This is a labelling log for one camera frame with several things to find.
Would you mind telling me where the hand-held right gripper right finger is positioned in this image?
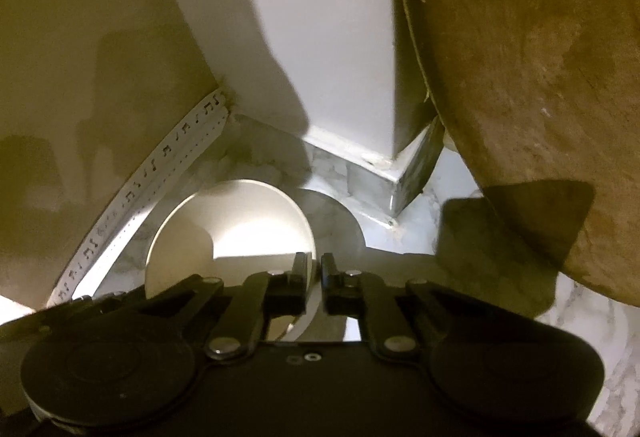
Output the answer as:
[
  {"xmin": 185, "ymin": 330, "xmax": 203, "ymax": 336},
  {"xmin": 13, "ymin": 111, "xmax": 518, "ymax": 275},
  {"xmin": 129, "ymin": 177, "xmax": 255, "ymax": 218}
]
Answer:
[{"xmin": 321, "ymin": 252, "xmax": 468, "ymax": 363}]

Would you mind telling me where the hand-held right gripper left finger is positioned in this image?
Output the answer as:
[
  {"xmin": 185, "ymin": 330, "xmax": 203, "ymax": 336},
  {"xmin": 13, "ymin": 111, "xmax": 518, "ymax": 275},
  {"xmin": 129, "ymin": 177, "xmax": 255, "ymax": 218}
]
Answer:
[{"xmin": 144, "ymin": 252, "xmax": 311, "ymax": 361}]

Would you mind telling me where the small white silver-rimmed plate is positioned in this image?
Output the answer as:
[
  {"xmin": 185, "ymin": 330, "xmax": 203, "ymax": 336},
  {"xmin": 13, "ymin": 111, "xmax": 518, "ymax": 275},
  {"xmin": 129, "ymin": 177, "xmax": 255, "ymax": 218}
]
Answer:
[{"xmin": 144, "ymin": 179, "xmax": 321, "ymax": 343}]

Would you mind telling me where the white patterned edge strip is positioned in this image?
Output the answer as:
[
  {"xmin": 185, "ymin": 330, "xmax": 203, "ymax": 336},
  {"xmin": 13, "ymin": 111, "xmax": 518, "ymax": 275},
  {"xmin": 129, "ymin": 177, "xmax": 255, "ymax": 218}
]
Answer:
[{"xmin": 46, "ymin": 88, "xmax": 235, "ymax": 309}]

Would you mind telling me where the round wooden cutting board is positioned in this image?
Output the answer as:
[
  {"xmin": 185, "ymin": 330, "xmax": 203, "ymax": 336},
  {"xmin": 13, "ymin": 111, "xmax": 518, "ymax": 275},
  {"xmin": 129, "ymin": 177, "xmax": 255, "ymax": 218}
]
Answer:
[{"xmin": 386, "ymin": 0, "xmax": 640, "ymax": 309}]

